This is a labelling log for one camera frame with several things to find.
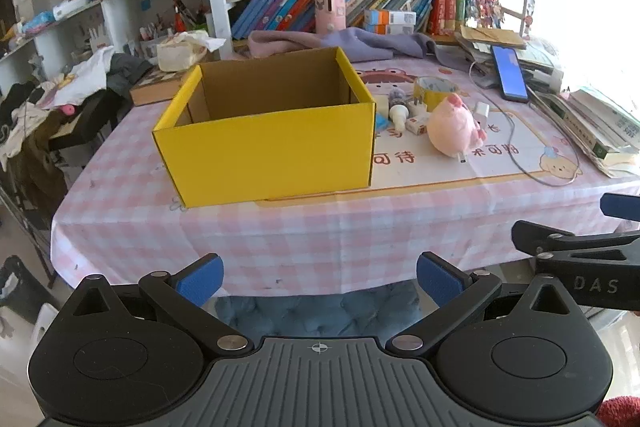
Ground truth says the black side table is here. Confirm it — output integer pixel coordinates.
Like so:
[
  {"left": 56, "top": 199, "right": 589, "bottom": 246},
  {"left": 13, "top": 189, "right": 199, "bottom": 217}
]
[{"left": 50, "top": 89, "right": 133, "bottom": 152}]

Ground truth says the pink plush pig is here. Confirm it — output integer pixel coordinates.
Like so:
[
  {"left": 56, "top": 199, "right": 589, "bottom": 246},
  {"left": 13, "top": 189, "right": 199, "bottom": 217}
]
[{"left": 426, "top": 94, "right": 488, "bottom": 164}]

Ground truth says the small dropper bottle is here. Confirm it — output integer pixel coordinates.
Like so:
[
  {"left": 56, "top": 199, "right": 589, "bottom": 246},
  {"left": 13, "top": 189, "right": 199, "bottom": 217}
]
[{"left": 389, "top": 89, "right": 408, "bottom": 132}]

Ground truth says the pink cylinder holder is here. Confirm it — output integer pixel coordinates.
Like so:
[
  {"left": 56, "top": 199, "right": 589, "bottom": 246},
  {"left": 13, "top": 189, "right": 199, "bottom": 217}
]
[{"left": 314, "top": 0, "right": 347, "bottom": 32}]

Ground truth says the cream tissue box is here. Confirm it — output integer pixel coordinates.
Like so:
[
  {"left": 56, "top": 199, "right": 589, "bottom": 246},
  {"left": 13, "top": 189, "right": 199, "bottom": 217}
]
[{"left": 156, "top": 30, "right": 227, "bottom": 72}]

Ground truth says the stack of papers and booklets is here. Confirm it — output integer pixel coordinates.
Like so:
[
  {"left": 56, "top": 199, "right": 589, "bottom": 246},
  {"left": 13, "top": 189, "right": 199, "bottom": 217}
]
[{"left": 530, "top": 87, "right": 640, "bottom": 178}]

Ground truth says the cartoon printed desk mat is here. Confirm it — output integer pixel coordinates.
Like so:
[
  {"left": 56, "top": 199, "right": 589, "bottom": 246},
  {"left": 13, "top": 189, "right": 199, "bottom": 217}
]
[{"left": 255, "top": 57, "right": 586, "bottom": 208}]

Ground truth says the black trash bin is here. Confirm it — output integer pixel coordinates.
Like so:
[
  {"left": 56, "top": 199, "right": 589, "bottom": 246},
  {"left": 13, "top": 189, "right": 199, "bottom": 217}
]
[{"left": 0, "top": 254, "right": 53, "bottom": 325}]

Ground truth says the yellow cardboard box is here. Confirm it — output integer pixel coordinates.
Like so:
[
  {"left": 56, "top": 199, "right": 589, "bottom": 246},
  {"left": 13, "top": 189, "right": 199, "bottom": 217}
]
[{"left": 152, "top": 47, "right": 377, "bottom": 208}]

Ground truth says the row of blue books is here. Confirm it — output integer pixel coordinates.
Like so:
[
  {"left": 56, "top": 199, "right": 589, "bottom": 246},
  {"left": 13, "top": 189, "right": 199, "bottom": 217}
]
[{"left": 231, "top": 0, "right": 441, "bottom": 40}]

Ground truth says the pile of notebooks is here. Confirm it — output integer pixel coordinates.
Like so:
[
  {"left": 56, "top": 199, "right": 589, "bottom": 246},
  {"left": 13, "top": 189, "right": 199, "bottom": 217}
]
[{"left": 457, "top": 37, "right": 566, "bottom": 90}]

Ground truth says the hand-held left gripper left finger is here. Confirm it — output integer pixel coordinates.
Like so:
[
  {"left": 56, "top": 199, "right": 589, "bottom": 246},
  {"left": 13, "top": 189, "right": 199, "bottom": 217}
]
[{"left": 65, "top": 253, "right": 254, "bottom": 358}]

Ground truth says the pink knit cloth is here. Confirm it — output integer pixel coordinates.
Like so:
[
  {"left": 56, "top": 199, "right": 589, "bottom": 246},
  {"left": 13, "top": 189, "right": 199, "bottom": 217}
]
[{"left": 248, "top": 29, "right": 341, "bottom": 58}]

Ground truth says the blue tufted seat cushion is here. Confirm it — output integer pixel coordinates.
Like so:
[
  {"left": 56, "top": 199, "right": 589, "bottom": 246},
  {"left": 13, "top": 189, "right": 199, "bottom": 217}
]
[{"left": 215, "top": 282, "right": 441, "bottom": 348}]

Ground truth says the brown garment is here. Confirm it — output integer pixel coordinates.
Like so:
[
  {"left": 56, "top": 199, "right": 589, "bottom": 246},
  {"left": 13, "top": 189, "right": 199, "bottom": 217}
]
[{"left": 0, "top": 107, "right": 76, "bottom": 208}]

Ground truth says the white cable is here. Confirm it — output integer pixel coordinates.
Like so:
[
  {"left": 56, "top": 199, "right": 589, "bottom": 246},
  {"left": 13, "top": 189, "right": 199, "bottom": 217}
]
[{"left": 469, "top": 59, "right": 583, "bottom": 186}]

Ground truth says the white charger block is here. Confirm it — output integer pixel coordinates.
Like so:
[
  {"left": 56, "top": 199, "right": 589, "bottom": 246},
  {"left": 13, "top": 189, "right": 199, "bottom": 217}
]
[{"left": 472, "top": 102, "right": 494, "bottom": 128}]

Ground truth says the brown envelope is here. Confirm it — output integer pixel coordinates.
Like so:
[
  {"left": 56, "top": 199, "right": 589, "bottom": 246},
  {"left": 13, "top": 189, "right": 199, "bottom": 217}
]
[{"left": 459, "top": 24, "right": 528, "bottom": 50}]

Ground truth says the white flat box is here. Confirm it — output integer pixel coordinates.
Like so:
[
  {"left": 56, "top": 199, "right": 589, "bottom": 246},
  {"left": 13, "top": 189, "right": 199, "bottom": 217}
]
[{"left": 52, "top": 0, "right": 93, "bottom": 18}]

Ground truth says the white printed shirt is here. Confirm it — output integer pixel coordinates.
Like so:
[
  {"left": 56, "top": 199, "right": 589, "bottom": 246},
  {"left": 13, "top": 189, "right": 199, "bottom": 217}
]
[{"left": 42, "top": 46, "right": 118, "bottom": 108}]

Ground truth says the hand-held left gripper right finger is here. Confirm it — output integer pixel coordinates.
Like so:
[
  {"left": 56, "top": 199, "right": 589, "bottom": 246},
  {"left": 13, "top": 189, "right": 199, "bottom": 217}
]
[{"left": 385, "top": 252, "right": 576, "bottom": 354}]

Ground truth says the brown wooden box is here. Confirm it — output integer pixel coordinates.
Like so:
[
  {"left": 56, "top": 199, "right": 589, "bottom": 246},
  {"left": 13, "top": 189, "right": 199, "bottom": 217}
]
[{"left": 129, "top": 68, "right": 193, "bottom": 106}]

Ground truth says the row of red books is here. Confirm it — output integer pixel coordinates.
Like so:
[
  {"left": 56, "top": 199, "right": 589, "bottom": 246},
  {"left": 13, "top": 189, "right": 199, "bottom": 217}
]
[{"left": 430, "top": 0, "right": 501, "bottom": 35}]

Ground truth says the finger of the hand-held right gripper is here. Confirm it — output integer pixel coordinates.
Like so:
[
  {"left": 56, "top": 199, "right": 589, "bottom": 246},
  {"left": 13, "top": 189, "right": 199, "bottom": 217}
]
[
  {"left": 600, "top": 193, "right": 640, "bottom": 223},
  {"left": 511, "top": 220, "right": 640, "bottom": 265}
]

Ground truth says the desk stationery organizer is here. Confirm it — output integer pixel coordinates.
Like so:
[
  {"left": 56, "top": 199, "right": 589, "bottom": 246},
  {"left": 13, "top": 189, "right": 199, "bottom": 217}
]
[{"left": 137, "top": 0, "right": 211, "bottom": 58}]

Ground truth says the blue pink wipes packet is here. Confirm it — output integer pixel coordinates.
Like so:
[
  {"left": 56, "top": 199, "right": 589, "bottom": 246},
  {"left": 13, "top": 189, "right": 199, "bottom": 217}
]
[{"left": 22, "top": 11, "right": 56, "bottom": 36}]

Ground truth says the orange white blue carton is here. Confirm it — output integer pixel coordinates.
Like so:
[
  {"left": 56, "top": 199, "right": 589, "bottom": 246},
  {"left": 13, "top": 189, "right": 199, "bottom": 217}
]
[
  {"left": 363, "top": 9, "right": 417, "bottom": 26},
  {"left": 363, "top": 24, "right": 415, "bottom": 36}
]

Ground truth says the purple cloth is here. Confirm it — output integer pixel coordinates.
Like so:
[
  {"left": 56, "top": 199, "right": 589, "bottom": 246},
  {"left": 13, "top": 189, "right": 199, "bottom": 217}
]
[{"left": 320, "top": 27, "right": 471, "bottom": 70}]

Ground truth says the colourful character stand set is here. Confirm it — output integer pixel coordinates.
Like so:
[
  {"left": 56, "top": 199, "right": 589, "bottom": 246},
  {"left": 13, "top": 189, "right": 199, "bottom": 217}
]
[{"left": 462, "top": 0, "right": 505, "bottom": 30}]

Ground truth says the black smartphone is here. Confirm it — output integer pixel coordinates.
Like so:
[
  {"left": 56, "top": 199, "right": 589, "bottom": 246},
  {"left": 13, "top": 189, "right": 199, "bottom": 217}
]
[{"left": 491, "top": 45, "right": 530, "bottom": 102}]

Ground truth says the person's red clothing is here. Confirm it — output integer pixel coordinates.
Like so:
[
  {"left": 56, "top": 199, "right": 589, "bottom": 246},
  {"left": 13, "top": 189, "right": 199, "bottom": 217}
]
[{"left": 597, "top": 397, "right": 640, "bottom": 427}]

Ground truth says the yellow tape roll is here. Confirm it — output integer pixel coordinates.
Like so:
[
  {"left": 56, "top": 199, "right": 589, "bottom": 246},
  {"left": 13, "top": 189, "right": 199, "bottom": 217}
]
[{"left": 413, "top": 76, "right": 460, "bottom": 112}]

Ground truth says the dark grey garment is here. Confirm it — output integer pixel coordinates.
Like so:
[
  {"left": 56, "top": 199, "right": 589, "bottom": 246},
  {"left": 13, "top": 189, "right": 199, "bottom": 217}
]
[{"left": 105, "top": 53, "right": 156, "bottom": 98}]

